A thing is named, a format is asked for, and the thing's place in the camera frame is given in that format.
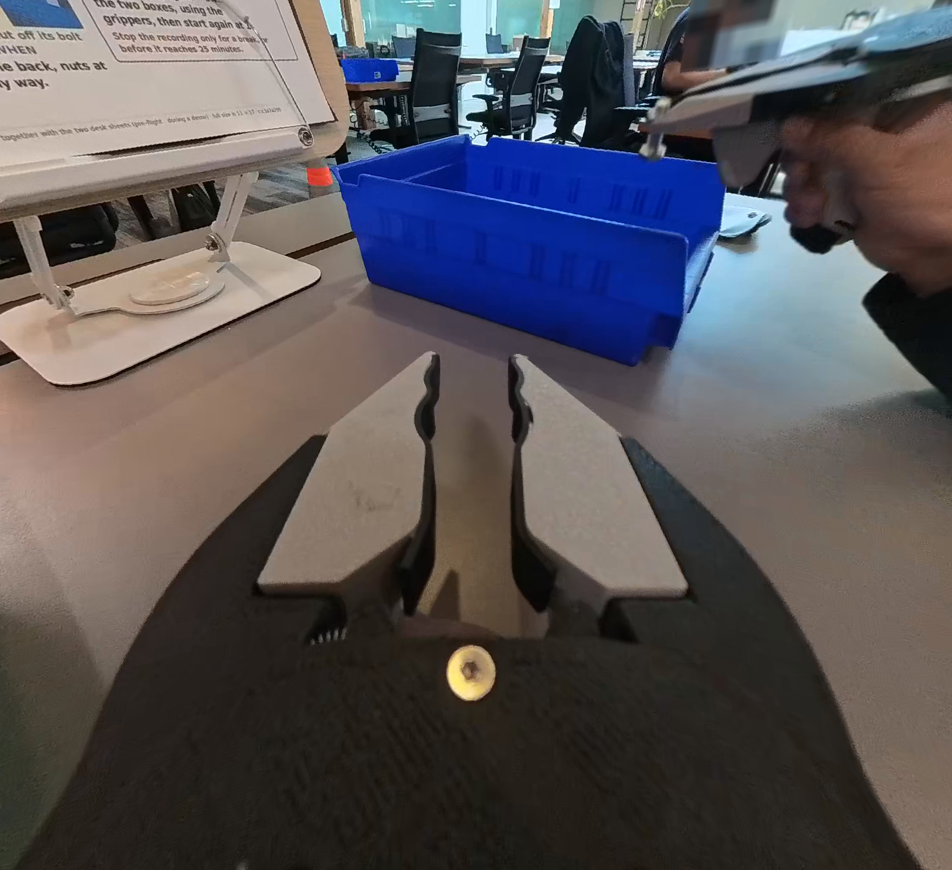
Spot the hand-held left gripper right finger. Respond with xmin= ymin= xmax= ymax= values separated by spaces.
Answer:
xmin=508 ymin=354 xmax=690 ymax=621

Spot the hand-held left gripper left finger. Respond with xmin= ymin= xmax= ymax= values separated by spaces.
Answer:
xmin=256 ymin=352 xmax=441 ymax=617

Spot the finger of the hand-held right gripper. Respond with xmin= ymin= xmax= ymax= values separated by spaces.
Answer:
xmin=644 ymin=44 xmax=877 ymax=136

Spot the steel hex bolt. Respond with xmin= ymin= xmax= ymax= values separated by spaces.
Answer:
xmin=638 ymin=107 xmax=669 ymax=163

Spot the blue plastic bin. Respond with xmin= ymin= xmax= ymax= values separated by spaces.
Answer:
xmin=331 ymin=135 xmax=726 ymax=367

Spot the person's right hand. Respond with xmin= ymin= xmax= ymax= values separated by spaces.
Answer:
xmin=779 ymin=77 xmax=952 ymax=297

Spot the black jacket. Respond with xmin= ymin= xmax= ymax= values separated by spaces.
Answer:
xmin=556 ymin=14 xmax=627 ymax=149

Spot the black office chair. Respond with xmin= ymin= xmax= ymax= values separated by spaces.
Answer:
xmin=369 ymin=28 xmax=464 ymax=151
xmin=467 ymin=35 xmax=553 ymax=140

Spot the printed instruction sheet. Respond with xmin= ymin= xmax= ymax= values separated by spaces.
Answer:
xmin=0 ymin=0 xmax=337 ymax=168

